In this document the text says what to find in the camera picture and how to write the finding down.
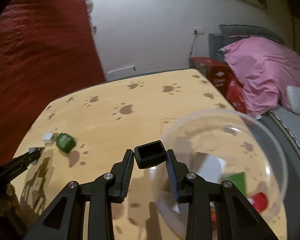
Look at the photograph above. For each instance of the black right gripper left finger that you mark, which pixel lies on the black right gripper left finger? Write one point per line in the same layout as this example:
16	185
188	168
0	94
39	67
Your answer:
64	217

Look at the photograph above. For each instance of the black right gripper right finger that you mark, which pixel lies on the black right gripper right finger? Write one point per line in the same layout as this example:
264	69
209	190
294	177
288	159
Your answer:
236	217

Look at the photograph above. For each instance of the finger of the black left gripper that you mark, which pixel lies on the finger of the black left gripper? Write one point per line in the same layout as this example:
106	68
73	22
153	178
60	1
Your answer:
16	166

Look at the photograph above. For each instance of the red snack packet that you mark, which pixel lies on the red snack packet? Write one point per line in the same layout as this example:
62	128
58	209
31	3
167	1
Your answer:
259	201

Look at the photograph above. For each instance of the white triangular prism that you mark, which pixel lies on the white triangular prism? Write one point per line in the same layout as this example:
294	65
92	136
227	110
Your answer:
34	154

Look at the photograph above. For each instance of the white foam block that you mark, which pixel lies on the white foam block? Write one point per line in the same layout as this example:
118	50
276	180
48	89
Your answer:
211	168

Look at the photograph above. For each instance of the small black square cap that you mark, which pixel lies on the small black square cap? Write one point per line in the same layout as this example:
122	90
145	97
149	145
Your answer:
150	155

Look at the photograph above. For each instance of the left hand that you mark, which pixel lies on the left hand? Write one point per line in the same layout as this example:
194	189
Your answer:
8	199

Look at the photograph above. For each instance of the green flat card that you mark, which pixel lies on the green flat card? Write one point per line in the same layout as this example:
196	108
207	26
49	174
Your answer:
238	179

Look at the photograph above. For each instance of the white power adapter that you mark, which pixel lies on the white power adapter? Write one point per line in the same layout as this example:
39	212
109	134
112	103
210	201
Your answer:
50	138

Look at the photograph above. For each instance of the clear plastic bowl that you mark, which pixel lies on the clear plastic bowl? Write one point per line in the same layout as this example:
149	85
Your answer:
244	143

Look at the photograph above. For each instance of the red curtain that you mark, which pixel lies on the red curtain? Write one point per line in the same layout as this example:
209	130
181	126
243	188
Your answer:
46	51

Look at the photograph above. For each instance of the red gift box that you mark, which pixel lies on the red gift box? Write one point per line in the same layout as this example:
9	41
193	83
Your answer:
222	77

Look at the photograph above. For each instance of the pink duvet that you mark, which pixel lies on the pink duvet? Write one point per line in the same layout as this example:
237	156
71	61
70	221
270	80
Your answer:
265	69

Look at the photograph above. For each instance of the white baseboard heater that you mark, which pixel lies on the white baseboard heater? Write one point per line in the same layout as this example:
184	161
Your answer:
128	70

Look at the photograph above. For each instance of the grey headboard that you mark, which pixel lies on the grey headboard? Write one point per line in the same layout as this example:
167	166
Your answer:
231	33

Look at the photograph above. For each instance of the green keychain case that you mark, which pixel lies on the green keychain case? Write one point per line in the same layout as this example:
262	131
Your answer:
65	142

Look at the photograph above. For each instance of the white wall socket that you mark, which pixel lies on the white wall socket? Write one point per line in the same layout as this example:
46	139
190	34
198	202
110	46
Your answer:
198	31

